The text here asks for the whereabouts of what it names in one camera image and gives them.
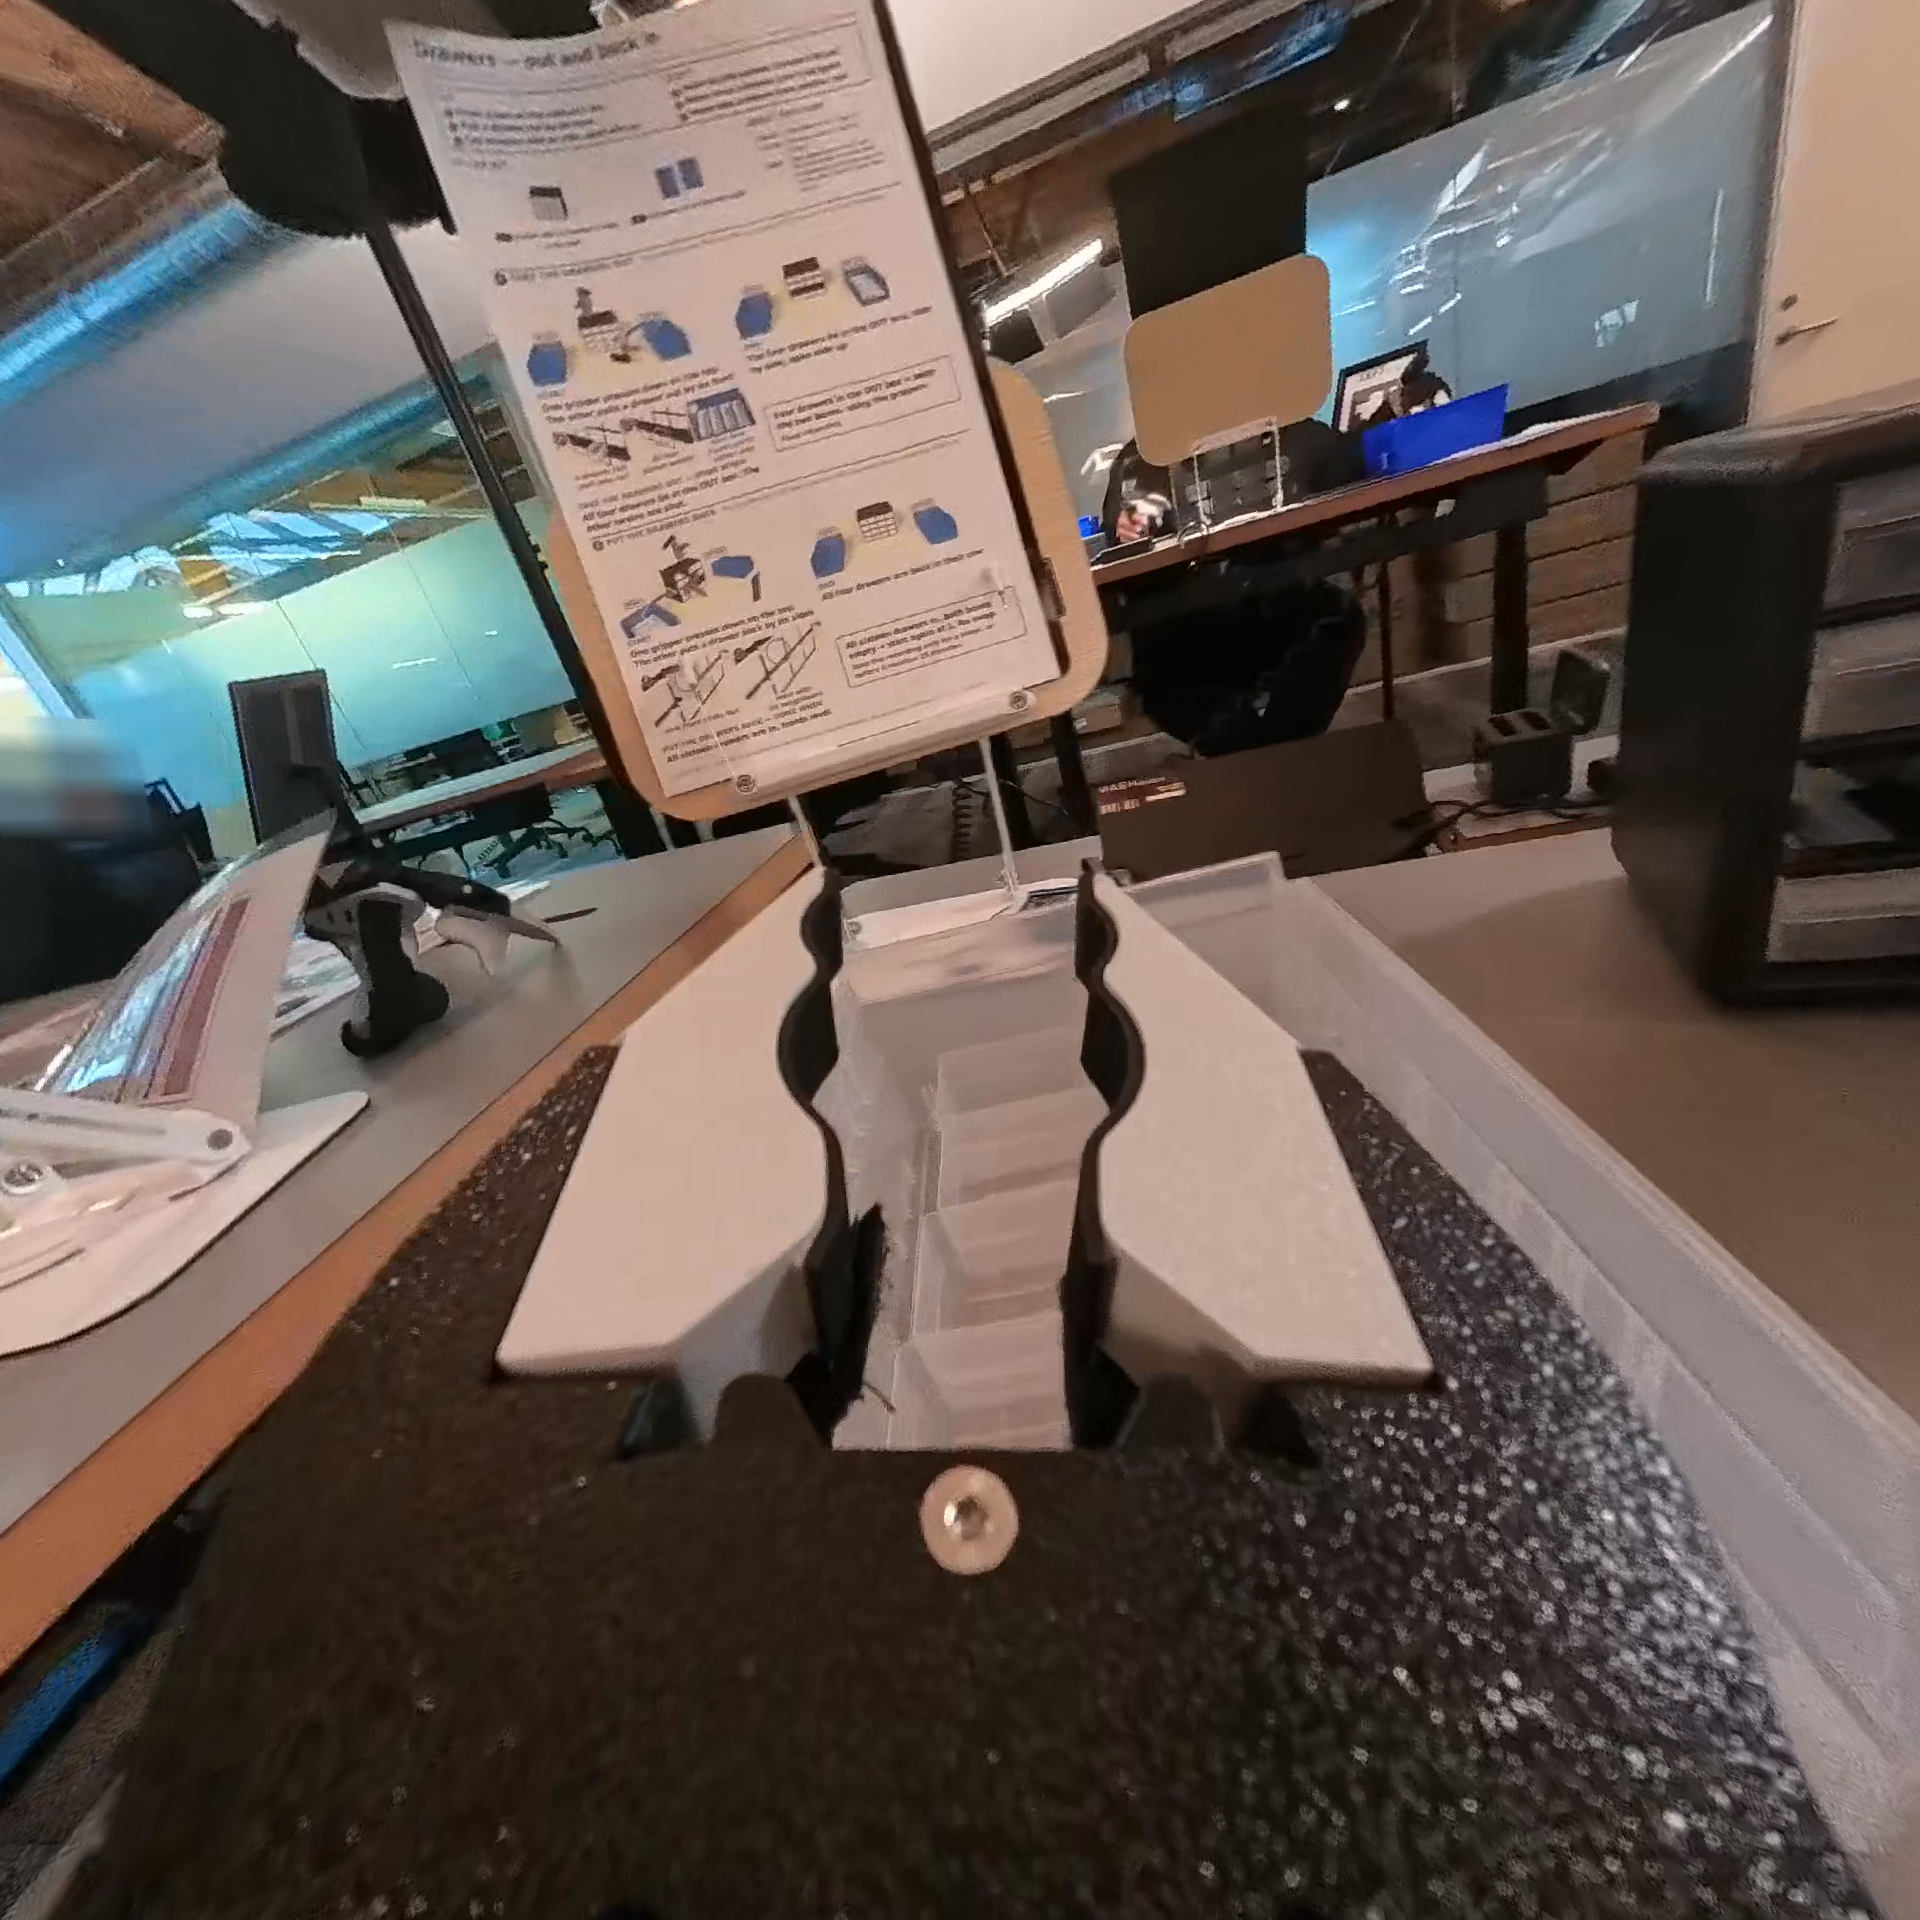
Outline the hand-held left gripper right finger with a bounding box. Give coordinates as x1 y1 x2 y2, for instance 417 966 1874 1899
1057 866 1433 1440

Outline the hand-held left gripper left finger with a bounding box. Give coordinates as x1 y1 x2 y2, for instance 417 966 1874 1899
497 866 890 1449

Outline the large clear plastic bin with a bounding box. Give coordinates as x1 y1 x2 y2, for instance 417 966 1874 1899
831 848 1920 1891

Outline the black drawer cabinet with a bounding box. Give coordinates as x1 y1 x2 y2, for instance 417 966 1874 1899
1611 407 1920 1010

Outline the black white pistol grip tool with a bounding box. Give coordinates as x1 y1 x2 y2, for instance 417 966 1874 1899
306 871 561 1058

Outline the black flat panel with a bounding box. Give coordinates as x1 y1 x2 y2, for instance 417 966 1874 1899
1102 719 1427 881

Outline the clear slanted holder stand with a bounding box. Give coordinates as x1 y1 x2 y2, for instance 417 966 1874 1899
0 815 339 1201

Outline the black battery charger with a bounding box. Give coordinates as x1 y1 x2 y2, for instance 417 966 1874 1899
1473 647 1614 805

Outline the black desk monitor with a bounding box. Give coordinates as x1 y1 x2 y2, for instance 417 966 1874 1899
230 669 362 848

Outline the stack of cardboard boxes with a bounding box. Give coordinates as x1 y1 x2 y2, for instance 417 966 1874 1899
1440 449 1643 662

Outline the clear acrylic stand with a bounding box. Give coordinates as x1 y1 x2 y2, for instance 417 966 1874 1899
1171 419 1296 536

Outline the black pole stand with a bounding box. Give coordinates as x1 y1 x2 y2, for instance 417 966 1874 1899
363 224 633 752

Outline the small blue bin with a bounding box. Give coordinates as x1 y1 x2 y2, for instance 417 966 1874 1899
1363 383 1511 479

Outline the black white tag sign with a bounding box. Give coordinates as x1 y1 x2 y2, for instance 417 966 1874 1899
1332 342 1431 435

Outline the wooden instruction board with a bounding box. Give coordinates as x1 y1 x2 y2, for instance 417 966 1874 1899
382 0 1113 903

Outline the beige rounded wooden board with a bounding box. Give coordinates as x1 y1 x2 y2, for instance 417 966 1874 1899
1123 251 1337 465

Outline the black monitor screen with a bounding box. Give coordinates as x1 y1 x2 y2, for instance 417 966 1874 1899
1106 142 1310 325

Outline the white door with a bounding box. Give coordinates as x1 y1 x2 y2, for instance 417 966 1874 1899
1747 0 1920 430

